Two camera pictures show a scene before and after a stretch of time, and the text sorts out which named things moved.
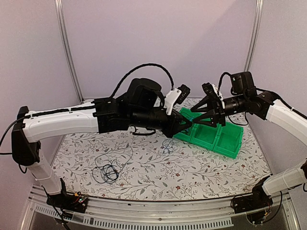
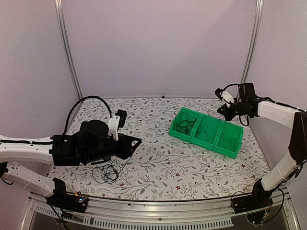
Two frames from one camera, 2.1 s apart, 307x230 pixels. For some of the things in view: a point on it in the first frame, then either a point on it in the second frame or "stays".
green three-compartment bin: x=186 y=134 stays
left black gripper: x=174 y=128 -> x=125 y=151
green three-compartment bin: x=228 y=140 stays
